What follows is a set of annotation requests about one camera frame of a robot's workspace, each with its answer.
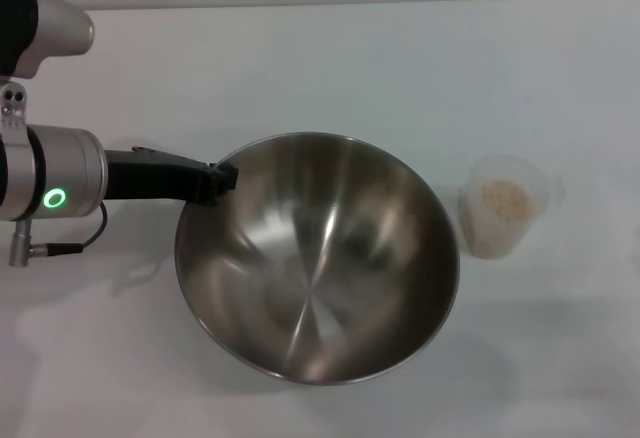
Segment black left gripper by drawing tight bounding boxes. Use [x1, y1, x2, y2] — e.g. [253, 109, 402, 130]
[102, 145, 238, 208]

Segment stainless steel mixing bowl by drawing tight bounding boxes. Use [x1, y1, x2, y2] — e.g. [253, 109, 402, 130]
[173, 131, 461, 387]

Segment translucent plastic measuring cup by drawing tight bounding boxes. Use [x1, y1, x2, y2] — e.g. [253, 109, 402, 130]
[458, 154, 565, 261]

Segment white rice grains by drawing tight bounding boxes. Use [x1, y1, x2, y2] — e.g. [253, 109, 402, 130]
[469, 178, 532, 259]

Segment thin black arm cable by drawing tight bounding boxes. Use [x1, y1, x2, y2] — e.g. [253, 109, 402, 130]
[29, 202, 110, 255]

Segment silver cable connector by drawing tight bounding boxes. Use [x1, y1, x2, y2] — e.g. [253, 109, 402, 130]
[8, 217, 34, 267]

